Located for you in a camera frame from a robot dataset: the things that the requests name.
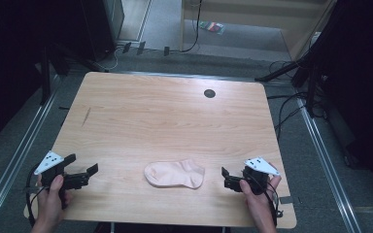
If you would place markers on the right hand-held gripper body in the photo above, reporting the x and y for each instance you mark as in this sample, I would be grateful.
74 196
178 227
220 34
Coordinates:
259 174

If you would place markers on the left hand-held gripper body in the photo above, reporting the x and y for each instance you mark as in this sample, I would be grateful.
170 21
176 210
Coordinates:
53 171

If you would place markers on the person's right hand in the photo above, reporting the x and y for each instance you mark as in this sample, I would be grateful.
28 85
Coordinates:
259 207

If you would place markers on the person's left hand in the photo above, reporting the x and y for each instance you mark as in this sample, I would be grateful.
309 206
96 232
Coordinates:
50 204

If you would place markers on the dark tape strip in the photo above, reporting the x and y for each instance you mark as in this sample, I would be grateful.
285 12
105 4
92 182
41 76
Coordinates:
286 200

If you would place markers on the black round table grommet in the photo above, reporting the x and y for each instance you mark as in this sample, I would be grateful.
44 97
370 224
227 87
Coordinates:
209 93

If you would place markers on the black metal stand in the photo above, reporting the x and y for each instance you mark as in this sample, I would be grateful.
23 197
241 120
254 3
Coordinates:
45 77

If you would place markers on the black tripod stand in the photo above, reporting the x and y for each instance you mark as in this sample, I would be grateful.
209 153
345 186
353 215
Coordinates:
291 66

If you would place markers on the black cabinet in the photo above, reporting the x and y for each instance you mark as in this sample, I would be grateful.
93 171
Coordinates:
102 26

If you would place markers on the colourful packet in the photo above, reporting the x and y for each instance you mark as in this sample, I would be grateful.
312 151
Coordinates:
212 27

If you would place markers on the wooden partition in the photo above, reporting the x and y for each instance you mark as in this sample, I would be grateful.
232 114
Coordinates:
239 13

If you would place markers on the metal floor rail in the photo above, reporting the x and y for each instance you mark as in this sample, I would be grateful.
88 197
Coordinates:
16 155
327 168

